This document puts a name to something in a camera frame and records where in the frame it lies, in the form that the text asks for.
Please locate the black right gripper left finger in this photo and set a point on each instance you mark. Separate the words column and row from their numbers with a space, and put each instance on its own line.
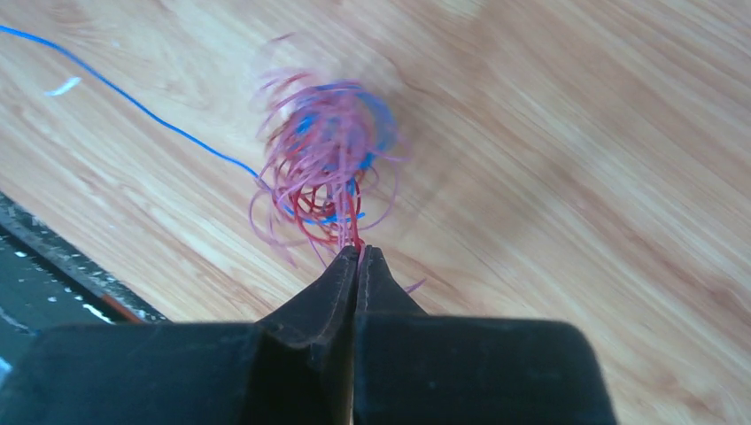
column 291, row 367

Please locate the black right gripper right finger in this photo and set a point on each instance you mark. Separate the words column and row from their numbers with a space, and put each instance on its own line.
column 411, row 367

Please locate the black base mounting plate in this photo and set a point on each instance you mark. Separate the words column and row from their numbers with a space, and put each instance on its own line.
column 46, row 282

